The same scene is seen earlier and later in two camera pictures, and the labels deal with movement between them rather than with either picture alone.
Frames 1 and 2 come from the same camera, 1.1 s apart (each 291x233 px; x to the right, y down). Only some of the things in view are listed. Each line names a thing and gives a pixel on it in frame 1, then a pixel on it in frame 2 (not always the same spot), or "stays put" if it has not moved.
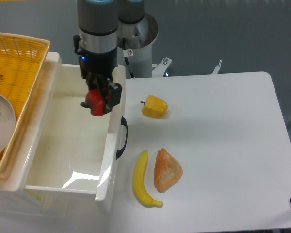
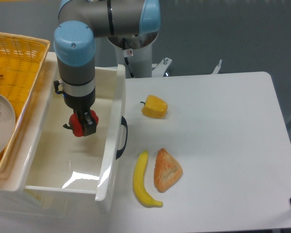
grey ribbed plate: (2, 126) stays put
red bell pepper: (94, 100) to (75, 124)
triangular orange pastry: (167, 171) stays put
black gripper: (97, 68) to (80, 104)
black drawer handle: (120, 151) stays put
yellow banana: (138, 183) stays put
